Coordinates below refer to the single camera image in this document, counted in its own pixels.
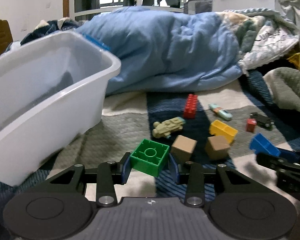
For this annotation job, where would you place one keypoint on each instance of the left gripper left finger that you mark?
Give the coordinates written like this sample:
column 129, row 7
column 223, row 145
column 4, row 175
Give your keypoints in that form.
column 76, row 178

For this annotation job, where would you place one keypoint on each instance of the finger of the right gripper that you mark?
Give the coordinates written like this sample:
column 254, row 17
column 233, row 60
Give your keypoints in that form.
column 287, row 160

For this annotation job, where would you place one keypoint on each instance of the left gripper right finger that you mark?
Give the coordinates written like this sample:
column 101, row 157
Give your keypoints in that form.
column 195, row 177

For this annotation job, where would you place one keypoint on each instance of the wooden cube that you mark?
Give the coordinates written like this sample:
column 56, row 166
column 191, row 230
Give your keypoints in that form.
column 217, row 147
column 182, row 148

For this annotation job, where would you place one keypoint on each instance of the blue toy block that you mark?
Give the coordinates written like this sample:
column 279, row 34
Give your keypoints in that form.
column 260, row 144

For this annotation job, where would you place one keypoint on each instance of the green building block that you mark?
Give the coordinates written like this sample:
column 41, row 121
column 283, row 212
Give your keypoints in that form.
column 150, row 157

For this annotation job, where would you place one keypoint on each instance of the yellow toy block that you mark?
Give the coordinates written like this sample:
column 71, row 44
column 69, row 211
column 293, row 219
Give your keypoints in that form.
column 218, row 128

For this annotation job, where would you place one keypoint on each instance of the black toy car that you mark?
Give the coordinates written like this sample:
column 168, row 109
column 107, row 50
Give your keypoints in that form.
column 262, row 120

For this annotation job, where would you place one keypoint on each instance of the beige toy vehicle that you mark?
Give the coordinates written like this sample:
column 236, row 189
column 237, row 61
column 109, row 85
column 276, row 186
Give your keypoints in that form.
column 165, row 128

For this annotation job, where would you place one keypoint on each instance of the red long building block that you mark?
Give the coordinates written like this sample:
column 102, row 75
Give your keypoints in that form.
column 190, row 107

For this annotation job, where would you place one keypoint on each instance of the small red cube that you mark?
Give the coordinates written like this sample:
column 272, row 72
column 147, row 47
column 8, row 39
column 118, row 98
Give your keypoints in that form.
column 251, row 124

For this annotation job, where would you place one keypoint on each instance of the checkered blue grey blanket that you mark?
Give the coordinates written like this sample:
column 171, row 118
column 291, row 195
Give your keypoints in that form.
column 128, row 118

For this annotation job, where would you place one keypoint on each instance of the teal toy figure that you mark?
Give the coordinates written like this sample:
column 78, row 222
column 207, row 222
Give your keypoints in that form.
column 219, row 111

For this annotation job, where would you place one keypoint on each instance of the grey fleece blanket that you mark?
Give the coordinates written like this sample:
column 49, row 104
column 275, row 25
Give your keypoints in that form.
column 284, row 86

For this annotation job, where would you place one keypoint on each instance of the white plastic bin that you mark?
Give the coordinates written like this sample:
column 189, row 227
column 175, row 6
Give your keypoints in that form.
column 51, row 90

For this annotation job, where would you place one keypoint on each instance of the patterned white quilt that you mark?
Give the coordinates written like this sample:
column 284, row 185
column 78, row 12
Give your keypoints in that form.
column 262, row 35

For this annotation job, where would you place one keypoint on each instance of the light blue duvet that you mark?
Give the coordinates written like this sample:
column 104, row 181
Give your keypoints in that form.
column 164, row 51

